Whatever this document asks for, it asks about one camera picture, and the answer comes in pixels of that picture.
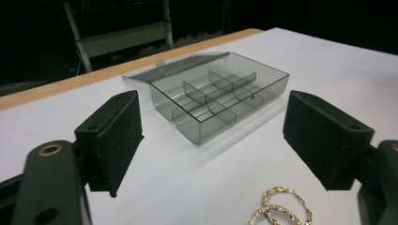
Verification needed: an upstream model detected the grey metal stand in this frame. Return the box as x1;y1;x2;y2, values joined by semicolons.
62;0;175;74

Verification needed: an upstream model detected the gold hoop earring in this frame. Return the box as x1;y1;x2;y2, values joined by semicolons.
248;203;302;225
261;186;314;225

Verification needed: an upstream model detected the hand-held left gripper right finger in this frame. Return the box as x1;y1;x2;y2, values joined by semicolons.
282;89;375;192

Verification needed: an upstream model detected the clear grey compartment box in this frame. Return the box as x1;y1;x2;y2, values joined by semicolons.
122;51;290;145

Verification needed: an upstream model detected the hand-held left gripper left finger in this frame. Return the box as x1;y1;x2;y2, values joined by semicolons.
73;90;145;199

